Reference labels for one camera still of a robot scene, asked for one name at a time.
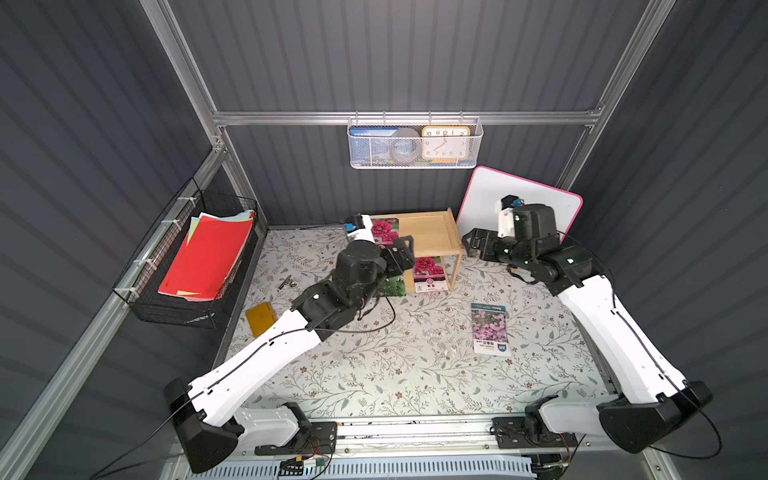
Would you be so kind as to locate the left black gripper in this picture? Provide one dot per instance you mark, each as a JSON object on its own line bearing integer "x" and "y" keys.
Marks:
{"x": 398, "y": 255}

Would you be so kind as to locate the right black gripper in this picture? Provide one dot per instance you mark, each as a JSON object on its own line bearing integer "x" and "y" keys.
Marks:
{"x": 480, "y": 243}

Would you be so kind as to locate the magenta flower seed bag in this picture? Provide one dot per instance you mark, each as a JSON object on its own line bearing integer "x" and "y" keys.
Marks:
{"x": 429, "y": 275}
{"x": 385, "y": 230}

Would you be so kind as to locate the wooden two-tier shelf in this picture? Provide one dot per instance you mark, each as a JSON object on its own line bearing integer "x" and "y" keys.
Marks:
{"x": 435, "y": 234}

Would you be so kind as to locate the purple flower seed bag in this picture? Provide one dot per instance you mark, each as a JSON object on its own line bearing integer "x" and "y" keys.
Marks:
{"x": 489, "y": 333}

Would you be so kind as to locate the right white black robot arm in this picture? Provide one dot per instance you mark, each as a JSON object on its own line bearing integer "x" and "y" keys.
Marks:
{"x": 652, "y": 398}

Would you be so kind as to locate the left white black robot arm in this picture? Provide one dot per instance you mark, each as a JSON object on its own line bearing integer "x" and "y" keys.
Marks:
{"x": 208, "y": 414}

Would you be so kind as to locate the green leaf seed bag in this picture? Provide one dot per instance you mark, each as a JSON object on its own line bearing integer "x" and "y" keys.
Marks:
{"x": 393, "y": 287}

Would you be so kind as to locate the pink framed whiteboard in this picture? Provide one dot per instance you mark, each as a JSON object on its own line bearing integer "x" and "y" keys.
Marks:
{"x": 488, "y": 186}

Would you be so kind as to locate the yellow analog clock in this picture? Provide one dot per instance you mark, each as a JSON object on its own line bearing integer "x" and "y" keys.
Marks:
{"x": 445, "y": 144}

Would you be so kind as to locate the grey tape roll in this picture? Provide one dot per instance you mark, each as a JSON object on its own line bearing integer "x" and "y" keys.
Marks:
{"x": 405, "y": 146}

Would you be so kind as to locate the blue box in basket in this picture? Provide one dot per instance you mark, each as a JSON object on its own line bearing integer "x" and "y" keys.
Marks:
{"x": 370, "y": 146}

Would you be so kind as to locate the small metal bolt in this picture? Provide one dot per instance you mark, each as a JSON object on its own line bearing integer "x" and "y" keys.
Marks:
{"x": 287, "y": 281}

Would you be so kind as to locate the yellow sponge block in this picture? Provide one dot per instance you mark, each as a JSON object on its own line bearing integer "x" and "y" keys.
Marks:
{"x": 261, "y": 318}

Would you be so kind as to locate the red paper folder stack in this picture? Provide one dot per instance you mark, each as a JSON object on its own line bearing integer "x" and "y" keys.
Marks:
{"x": 207, "y": 256}

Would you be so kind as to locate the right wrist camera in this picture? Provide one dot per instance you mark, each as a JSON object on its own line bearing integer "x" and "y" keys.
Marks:
{"x": 505, "y": 214}

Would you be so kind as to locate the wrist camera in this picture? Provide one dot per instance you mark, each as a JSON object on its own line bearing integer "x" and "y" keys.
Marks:
{"x": 359, "y": 227}
{"x": 505, "y": 214}

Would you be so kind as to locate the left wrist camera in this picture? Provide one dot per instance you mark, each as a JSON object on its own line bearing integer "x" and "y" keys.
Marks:
{"x": 359, "y": 227}

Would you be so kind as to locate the white wire wall basket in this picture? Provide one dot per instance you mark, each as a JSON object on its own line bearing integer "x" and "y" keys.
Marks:
{"x": 418, "y": 123}

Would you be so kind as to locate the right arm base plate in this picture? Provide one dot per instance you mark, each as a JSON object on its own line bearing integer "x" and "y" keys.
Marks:
{"x": 520, "y": 432}

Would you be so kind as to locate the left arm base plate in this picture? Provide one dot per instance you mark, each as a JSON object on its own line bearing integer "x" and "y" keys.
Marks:
{"x": 314, "y": 438}

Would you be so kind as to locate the black wire side basket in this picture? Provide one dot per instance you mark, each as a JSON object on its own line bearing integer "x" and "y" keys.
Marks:
{"x": 139, "y": 288}

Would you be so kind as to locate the white perforated cable duct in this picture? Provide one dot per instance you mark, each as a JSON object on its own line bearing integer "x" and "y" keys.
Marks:
{"x": 419, "y": 467}

